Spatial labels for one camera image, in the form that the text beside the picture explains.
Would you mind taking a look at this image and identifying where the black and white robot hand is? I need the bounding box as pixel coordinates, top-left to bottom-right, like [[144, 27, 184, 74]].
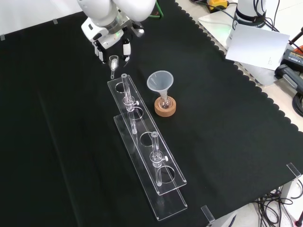
[[92, 18, 145, 69]]

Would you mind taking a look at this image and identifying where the clear glass weighing funnel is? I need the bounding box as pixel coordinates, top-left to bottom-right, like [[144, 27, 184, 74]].
[[108, 54, 119, 80]]

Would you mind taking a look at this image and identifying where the translucent plastic funnel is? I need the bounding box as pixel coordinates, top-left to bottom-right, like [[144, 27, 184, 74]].
[[146, 70, 174, 100]]

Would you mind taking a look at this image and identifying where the round-bottom glass flask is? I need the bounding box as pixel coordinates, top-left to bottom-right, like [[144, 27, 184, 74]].
[[158, 93, 172, 110]]

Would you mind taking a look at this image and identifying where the clear acrylic funnel stand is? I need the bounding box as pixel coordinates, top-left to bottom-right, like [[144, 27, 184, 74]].
[[107, 73, 188, 222]]

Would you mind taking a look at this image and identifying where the black bench cloth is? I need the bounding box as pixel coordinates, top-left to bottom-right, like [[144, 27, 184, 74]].
[[0, 0, 303, 227]]

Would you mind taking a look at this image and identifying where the pale board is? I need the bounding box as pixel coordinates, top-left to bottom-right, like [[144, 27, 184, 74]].
[[197, 9, 280, 87]]

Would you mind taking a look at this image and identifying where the yellow stop button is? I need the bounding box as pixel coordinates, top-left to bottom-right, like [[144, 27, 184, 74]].
[[206, 0, 230, 13]]

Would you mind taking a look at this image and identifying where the white paper card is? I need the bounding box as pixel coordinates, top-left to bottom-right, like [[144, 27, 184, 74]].
[[225, 23, 291, 71]]

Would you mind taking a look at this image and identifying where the black hand tool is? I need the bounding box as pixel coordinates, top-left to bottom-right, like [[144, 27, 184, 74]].
[[274, 63, 303, 96]]

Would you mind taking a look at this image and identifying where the black and orange power unit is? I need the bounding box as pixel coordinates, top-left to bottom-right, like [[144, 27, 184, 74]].
[[282, 48, 303, 70]]

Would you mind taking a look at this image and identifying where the black tripod leg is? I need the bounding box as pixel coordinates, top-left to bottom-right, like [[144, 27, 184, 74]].
[[287, 26, 303, 47]]

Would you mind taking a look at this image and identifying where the clear acrylic cloth clamp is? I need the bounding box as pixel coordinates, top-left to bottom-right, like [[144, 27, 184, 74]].
[[285, 162, 303, 178], [200, 204, 215, 225]]

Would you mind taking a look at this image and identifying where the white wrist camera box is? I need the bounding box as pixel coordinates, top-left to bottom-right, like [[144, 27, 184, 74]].
[[80, 17, 105, 43]]

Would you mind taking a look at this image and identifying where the green cable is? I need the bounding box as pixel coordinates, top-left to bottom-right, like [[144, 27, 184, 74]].
[[148, 0, 164, 20]]

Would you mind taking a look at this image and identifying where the cork ring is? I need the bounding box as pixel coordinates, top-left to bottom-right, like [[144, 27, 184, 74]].
[[154, 96, 177, 117]]

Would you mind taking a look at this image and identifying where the coiled black cable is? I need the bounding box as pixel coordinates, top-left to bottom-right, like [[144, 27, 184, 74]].
[[292, 91, 303, 117]]

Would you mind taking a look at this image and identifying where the black cable bundle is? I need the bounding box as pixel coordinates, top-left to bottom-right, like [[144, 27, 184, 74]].
[[253, 179, 303, 227]]

